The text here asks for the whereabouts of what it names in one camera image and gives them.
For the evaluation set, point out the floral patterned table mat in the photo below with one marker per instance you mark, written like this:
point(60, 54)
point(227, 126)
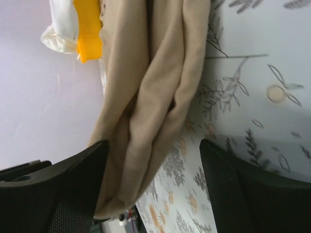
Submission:
point(253, 101)

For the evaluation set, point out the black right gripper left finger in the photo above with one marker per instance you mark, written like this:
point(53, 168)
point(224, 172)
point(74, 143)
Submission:
point(41, 197)

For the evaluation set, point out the white crumpled t shirt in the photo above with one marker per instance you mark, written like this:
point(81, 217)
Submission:
point(61, 36)

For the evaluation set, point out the beige t shirt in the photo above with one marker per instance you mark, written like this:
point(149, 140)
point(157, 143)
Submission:
point(153, 52)

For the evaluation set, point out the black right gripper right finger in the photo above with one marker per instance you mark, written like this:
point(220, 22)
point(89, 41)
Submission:
point(248, 199)

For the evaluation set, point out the yellow plastic bin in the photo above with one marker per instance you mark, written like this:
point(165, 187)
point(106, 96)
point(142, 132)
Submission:
point(89, 44)

